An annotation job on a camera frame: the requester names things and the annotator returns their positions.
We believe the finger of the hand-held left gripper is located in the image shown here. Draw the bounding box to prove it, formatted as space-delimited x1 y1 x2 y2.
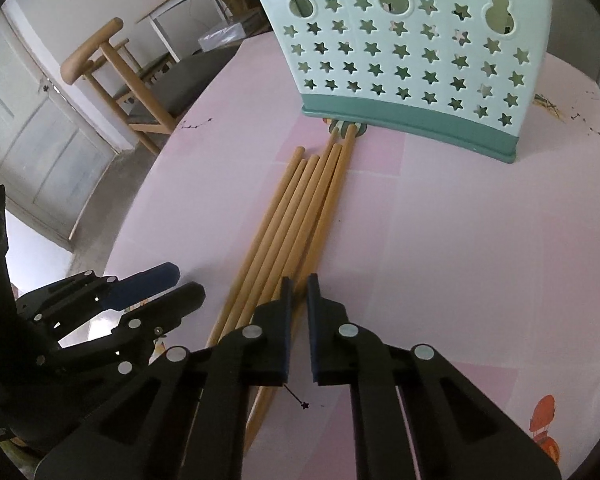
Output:
55 281 207 377
17 261 181 328

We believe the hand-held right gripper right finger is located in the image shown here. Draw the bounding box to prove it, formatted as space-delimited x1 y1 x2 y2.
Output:
306 274 563 480

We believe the clear plastic container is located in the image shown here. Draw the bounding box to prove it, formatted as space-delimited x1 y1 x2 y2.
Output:
197 22 273 53

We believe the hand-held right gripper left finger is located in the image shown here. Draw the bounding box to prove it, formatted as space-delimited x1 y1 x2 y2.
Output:
34 276 295 480

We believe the wooden chair with dark cushion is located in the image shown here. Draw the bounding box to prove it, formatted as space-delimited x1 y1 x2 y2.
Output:
111 37 178 86
61 17 181 156

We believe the mint green utensil holder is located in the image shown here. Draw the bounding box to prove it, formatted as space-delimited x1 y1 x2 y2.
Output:
242 0 553 166

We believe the white panelled door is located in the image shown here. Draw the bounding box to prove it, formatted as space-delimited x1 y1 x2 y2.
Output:
0 10 116 241

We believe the white metal-frame table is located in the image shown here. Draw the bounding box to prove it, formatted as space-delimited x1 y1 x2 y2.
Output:
137 0 253 63

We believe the bundle of wooden chopsticks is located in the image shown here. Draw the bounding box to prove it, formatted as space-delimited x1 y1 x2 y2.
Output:
206 125 357 443

